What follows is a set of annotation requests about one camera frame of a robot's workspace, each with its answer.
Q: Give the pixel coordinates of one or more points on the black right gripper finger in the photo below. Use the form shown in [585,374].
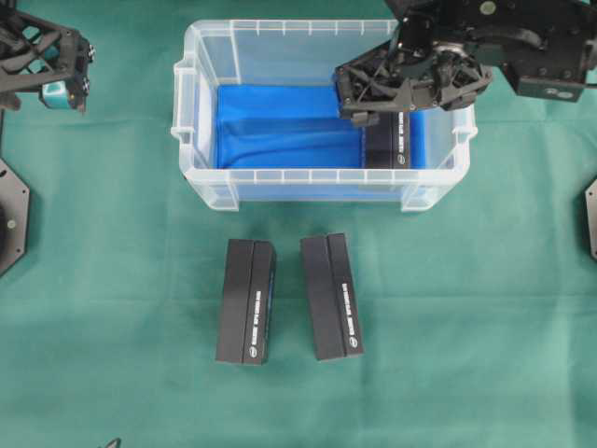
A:
[365,119]

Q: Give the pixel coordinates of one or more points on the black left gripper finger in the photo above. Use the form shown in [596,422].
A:
[55,95]

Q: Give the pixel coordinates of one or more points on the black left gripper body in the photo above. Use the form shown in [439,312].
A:
[35,52]

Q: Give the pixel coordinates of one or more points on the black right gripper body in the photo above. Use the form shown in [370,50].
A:
[392,79]

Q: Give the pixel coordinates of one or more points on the black RealSense box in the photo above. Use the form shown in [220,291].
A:
[387,143]
[331,297]
[245,310]

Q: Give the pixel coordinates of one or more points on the black right robot arm base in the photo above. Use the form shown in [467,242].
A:
[591,209]

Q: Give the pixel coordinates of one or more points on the black left robot arm base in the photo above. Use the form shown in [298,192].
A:
[15,199]

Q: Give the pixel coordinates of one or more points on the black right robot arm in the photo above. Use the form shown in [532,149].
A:
[544,49]

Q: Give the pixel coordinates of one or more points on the clear plastic storage case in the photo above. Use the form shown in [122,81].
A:
[297,53]

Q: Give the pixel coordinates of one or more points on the blue cloth case liner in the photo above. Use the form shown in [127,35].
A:
[289,144]

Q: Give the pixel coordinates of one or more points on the green table cloth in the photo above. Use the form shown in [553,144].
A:
[478,316]

